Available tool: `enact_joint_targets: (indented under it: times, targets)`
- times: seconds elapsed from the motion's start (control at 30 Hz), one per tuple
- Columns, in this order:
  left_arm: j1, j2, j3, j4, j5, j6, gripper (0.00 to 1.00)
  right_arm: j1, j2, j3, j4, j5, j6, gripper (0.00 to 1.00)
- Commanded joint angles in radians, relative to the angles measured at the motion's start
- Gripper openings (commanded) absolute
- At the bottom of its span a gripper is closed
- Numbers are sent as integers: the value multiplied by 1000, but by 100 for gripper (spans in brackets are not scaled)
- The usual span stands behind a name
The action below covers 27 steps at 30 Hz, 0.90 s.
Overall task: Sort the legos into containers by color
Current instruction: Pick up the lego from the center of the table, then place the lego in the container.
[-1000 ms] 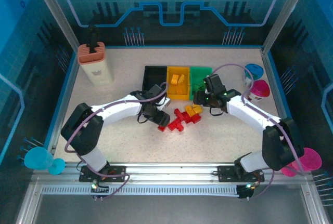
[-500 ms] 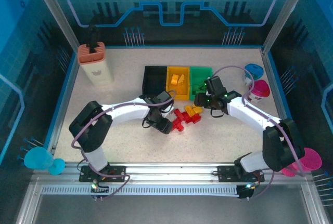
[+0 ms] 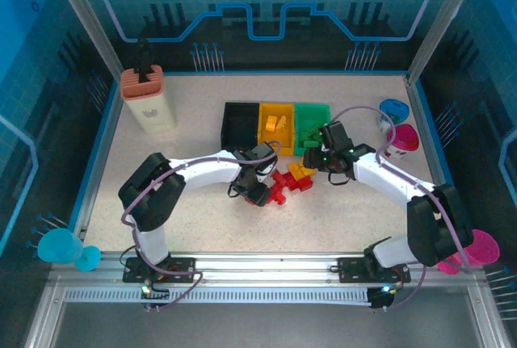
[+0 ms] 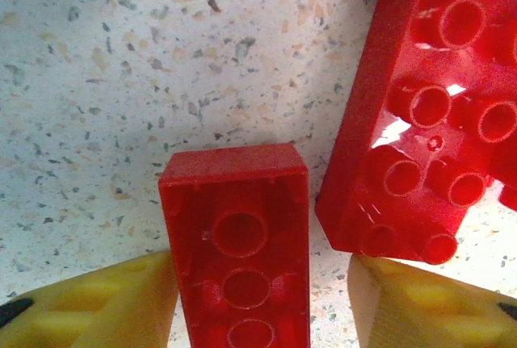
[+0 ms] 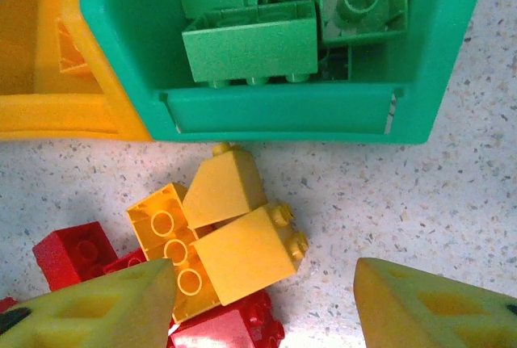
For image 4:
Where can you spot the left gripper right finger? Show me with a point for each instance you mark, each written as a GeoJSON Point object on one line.
{"type": "Point", "coordinates": [424, 311]}

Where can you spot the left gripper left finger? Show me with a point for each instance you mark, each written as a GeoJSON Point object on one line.
{"type": "Point", "coordinates": [89, 311]}

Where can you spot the red lego brick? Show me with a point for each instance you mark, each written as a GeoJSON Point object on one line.
{"type": "Point", "coordinates": [383, 101]}
{"type": "Point", "coordinates": [242, 202]}

